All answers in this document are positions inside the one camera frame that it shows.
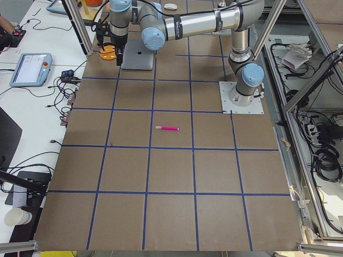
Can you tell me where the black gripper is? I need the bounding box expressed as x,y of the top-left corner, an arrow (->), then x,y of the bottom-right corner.
109,25 -> 128,66

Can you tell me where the white computer mouse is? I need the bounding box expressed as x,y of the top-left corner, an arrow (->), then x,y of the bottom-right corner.
163,3 -> 178,11

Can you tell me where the pink marker pen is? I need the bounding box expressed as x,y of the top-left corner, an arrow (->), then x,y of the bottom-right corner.
155,126 -> 180,131

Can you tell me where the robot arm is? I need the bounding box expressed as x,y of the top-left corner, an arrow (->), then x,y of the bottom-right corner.
109,1 -> 264,107

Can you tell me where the silver laptop notebook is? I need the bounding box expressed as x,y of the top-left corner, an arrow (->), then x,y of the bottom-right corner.
121,39 -> 155,71

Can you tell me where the orange desk lamp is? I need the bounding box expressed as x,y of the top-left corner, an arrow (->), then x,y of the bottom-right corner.
99,43 -> 116,61

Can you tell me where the wooden stand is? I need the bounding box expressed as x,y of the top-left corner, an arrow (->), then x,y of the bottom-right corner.
79,0 -> 98,20

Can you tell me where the blue teach pendant tablet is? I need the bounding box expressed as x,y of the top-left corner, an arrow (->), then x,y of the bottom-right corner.
9,52 -> 53,87

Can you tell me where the white paper cup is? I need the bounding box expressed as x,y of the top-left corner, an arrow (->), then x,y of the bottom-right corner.
4,208 -> 32,226

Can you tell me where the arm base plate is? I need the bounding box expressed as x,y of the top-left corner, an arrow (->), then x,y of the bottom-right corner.
219,81 -> 264,115

